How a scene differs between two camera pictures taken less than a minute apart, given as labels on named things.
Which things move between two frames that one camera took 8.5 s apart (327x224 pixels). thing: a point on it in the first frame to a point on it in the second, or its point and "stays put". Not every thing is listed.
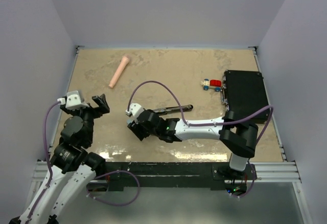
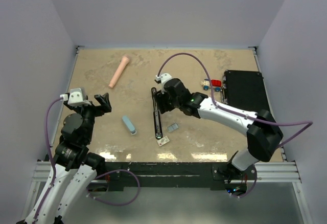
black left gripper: x=100 y=101 stays put
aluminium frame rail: x=277 y=172 stays put
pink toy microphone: x=124 y=61 stays put
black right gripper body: x=140 y=131 to x=169 y=104
